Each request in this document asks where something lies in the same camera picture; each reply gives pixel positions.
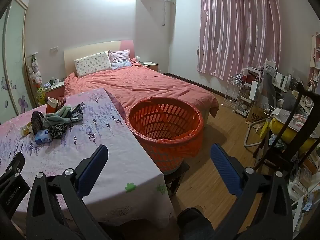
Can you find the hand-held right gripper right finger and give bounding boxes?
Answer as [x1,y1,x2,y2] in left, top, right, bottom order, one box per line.
[210,144,293,240]

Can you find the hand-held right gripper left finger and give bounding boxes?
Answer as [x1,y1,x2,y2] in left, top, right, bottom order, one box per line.
[26,144,109,240]

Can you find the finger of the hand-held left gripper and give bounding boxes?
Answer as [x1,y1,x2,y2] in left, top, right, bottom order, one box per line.
[0,151,26,188]

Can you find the yellow wrapper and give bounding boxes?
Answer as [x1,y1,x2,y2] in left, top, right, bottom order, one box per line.
[20,122,33,137]

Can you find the blue tissue packet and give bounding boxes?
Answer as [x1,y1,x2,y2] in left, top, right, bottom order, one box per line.
[34,129,52,145]

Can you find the black mesh item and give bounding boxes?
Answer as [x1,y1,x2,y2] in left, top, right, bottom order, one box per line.
[31,111,45,133]

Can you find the dark floral pouch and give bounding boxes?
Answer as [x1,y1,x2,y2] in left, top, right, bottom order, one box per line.
[47,124,68,139]

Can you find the dark blue snack bag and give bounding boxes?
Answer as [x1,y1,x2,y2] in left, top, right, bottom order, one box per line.
[69,102,85,122]

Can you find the pink white paper cup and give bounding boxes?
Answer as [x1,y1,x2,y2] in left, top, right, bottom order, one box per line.
[46,97,58,113]

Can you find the red plastic laundry basket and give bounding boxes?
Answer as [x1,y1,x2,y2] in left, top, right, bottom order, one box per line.
[125,96,205,176]

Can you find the pink floral tablecloth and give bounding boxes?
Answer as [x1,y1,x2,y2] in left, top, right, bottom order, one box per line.
[0,88,177,230]

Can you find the dark wooden stool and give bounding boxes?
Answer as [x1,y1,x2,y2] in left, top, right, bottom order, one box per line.
[164,161,190,198]

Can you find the person's leg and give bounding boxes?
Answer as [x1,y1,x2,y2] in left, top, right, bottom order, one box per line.
[176,206,215,240]

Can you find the brown paper bag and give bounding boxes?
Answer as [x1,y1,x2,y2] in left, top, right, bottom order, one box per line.
[246,105,267,125]

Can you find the white storage cart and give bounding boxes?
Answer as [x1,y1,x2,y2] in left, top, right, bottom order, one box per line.
[236,67,263,117]

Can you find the dark wooden chair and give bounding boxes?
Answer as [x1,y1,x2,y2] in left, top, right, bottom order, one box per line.
[252,82,320,180]

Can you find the yellow green plush toy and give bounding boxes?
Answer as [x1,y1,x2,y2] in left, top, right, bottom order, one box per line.
[36,86,47,105]

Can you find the white plastic basket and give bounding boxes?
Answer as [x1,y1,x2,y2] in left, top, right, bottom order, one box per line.
[287,165,320,205]

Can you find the pink nightstand with mugs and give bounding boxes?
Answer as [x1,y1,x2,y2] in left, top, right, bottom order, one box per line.
[45,82,65,100]

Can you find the white paper bag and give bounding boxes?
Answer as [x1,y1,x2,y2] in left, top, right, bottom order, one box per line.
[249,80,262,100]

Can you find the hanging plush toys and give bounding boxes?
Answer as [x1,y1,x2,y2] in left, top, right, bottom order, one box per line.
[28,55,43,88]

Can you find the flower print wardrobe door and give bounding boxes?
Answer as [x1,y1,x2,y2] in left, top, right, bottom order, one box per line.
[0,0,35,125]

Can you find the bed with coral duvet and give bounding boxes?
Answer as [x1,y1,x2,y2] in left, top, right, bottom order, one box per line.
[64,62,220,130]

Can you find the white floral pillow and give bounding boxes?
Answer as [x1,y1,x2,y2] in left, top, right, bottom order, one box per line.
[74,52,112,78]

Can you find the pink striped pillow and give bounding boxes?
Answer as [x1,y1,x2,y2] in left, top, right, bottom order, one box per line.
[108,49,131,70]

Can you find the pink nightstand with books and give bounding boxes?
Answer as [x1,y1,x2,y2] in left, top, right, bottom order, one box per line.
[139,61,159,73]

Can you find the beige pink headboard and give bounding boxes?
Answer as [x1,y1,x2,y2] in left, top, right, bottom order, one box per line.
[64,40,135,77]

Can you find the pink curtain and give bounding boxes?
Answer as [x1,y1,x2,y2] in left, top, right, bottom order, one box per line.
[197,0,282,79]

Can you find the white metal tube frame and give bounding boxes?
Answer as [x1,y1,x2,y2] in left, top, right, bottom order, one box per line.
[244,117,269,148]

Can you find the white wire rack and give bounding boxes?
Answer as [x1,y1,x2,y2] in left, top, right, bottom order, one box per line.
[223,76,243,112]

